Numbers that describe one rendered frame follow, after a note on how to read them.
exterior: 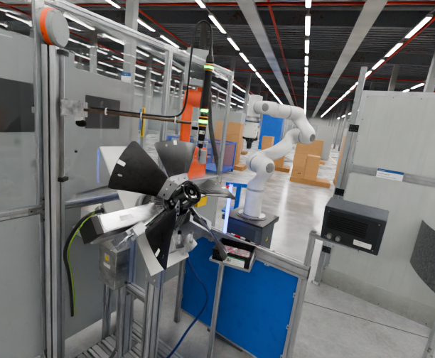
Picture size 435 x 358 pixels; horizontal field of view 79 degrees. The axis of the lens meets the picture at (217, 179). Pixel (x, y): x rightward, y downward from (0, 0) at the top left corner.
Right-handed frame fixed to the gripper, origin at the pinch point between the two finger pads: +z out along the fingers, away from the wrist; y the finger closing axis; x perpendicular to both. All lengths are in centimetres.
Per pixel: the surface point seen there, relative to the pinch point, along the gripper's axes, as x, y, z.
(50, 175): 95, 56, 23
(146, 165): 77, 8, 10
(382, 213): 16, -80, 19
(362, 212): 19, -73, 20
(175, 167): 56, 10, 13
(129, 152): 83, 12, 4
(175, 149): 50, 17, 4
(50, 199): 95, 58, 36
